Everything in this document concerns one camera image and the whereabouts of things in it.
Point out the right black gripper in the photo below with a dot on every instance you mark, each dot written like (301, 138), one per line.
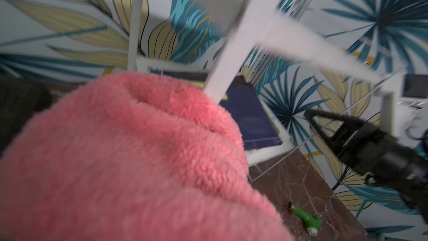
(368, 150)

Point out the white two-tier bookshelf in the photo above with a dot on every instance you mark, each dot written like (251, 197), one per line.
(251, 24)

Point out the pink cloth with black trim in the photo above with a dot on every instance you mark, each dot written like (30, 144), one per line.
(133, 157)

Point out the dark blue book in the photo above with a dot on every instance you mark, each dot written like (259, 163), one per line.
(239, 115)

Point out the green plastic tool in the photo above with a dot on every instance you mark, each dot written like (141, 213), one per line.
(312, 223)

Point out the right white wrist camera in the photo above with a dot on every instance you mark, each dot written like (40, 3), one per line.
(403, 97)

